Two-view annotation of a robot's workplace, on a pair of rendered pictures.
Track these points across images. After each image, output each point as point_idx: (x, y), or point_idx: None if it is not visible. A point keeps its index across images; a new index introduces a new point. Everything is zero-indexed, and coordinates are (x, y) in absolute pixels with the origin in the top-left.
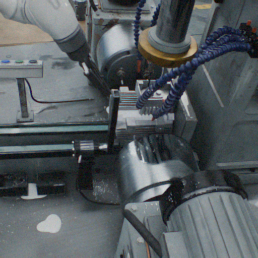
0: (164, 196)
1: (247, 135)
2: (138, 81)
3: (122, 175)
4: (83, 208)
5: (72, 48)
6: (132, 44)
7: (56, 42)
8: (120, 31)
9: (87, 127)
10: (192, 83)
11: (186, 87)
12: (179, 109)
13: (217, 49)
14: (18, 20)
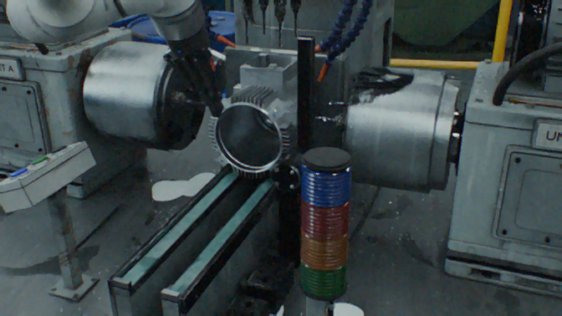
0: (528, 19)
1: (373, 59)
2: (244, 66)
3: (389, 129)
4: None
5: (201, 19)
6: (167, 48)
7: (180, 19)
8: (122, 51)
9: (213, 191)
10: None
11: None
12: (314, 63)
13: None
14: (96, 17)
